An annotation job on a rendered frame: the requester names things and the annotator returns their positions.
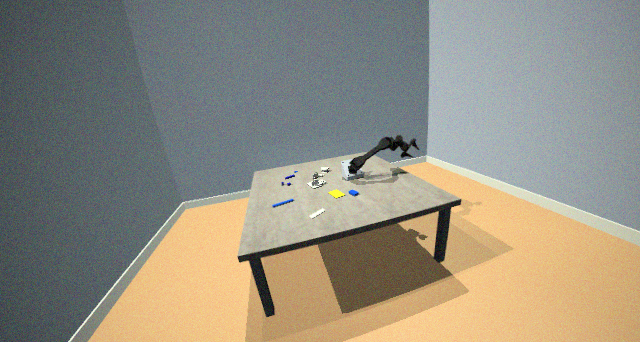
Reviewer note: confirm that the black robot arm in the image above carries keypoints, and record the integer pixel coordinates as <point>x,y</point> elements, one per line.
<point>386,142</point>

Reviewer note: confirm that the yellow flat square plate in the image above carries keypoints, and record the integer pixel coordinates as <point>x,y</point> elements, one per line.
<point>336,194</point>

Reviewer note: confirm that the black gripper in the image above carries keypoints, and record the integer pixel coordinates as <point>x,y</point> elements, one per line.
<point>412,141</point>

